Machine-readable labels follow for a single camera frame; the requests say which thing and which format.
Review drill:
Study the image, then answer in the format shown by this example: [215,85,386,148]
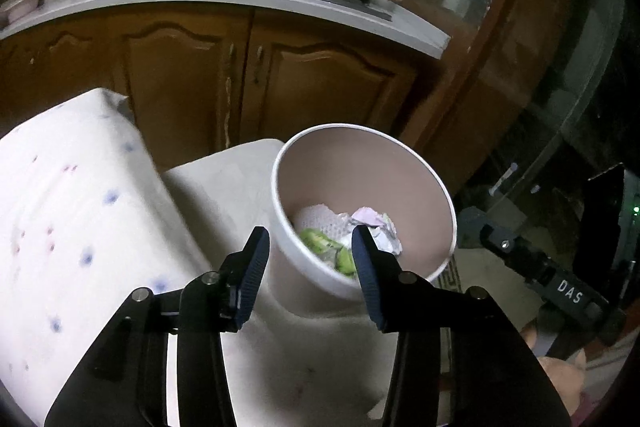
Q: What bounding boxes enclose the floral wrapper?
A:
[372,217,403,255]

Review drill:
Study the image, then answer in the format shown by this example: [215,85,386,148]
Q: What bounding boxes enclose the white paper cup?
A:
[270,123,457,300]

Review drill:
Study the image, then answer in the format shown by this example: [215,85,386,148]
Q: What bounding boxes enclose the white paper tissue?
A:
[295,203,351,243]

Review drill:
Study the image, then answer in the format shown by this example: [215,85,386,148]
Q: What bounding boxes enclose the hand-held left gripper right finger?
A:
[351,226,571,427]

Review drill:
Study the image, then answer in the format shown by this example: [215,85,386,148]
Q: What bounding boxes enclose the small green wrapper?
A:
[299,228,358,278]

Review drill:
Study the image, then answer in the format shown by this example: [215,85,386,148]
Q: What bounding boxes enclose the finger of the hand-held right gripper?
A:
[457,207,627,346]

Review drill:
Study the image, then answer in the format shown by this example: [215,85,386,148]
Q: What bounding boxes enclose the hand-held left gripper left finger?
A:
[44,227,271,427]

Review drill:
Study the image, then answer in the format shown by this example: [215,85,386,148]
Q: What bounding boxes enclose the wooden lower cabinets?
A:
[0,2,451,188]

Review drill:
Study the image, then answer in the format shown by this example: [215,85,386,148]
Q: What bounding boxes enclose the pale pink paper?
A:
[350,206,388,230]

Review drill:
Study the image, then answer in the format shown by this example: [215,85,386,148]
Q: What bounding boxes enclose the white dotted cloth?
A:
[0,87,211,427]

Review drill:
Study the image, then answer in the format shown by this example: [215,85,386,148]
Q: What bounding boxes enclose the pink plastic container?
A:
[0,0,41,25]

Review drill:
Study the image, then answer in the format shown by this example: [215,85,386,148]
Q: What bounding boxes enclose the person's right hand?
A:
[520,324,588,413]

